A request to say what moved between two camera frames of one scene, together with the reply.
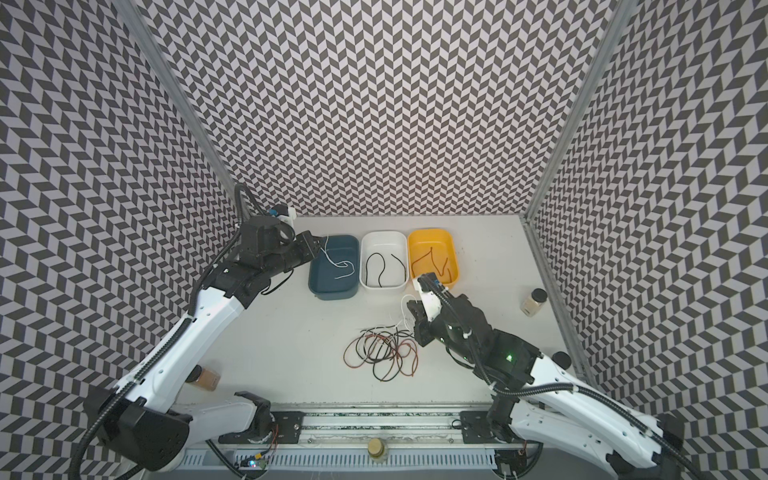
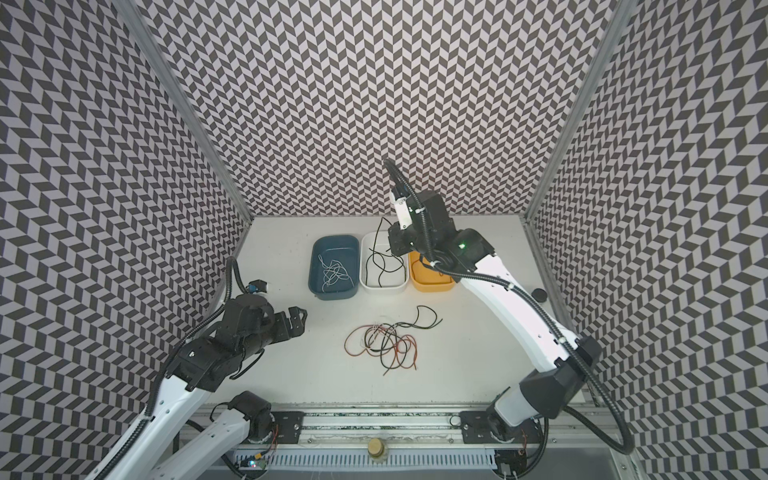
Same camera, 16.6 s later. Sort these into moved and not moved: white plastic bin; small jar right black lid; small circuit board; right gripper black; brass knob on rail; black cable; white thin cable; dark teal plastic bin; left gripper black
Moved: left gripper black; white thin cable; right gripper black
Not moved: dark teal plastic bin; small jar right black lid; brass knob on rail; small circuit board; black cable; white plastic bin
